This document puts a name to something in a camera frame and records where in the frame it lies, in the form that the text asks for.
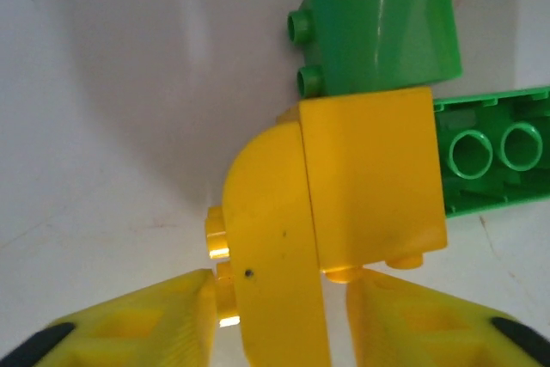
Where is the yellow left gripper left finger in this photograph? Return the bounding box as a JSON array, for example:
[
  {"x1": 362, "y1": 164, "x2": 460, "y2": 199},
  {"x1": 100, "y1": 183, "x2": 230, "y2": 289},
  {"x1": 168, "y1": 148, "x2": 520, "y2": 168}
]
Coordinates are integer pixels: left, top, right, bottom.
[{"x1": 0, "y1": 268, "x2": 217, "y2": 367}]

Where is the green curved lego brick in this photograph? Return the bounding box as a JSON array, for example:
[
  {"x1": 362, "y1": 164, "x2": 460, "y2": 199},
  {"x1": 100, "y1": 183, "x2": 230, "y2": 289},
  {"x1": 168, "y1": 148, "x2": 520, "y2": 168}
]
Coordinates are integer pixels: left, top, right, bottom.
[{"x1": 286, "y1": 0, "x2": 463, "y2": 98}]

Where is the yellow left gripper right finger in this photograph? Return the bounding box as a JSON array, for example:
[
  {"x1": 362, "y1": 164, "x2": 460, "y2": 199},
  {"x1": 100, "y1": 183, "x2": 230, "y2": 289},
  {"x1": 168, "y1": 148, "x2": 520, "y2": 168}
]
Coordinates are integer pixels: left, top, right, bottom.
[{"x1": 345, "y1": 266, "x2": 550, "y2": 367}]

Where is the yellow curved lego brick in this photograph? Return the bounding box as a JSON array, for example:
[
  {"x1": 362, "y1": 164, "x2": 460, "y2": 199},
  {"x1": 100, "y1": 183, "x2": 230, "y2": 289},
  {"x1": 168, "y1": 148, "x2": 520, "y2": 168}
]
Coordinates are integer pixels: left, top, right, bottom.
[{"x1": 205, "y1": 119, "x2": 332, "y2": 367}]

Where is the yellow square lego brick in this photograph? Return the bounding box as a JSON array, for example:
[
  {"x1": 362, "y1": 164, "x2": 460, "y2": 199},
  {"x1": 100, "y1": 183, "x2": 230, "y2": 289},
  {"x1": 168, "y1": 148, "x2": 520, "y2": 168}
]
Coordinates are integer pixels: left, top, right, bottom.
[{"x1": 274, "y1": 86, "x2": 449, "y2": 284}]

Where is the green long lego brick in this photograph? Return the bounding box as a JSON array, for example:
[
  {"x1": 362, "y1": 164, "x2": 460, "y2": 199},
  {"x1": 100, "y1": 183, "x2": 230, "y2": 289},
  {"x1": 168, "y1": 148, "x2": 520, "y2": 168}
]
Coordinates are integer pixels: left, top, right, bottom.
[{"x1": 431, "y1": 85, "x2": 550, "y2": 218}]

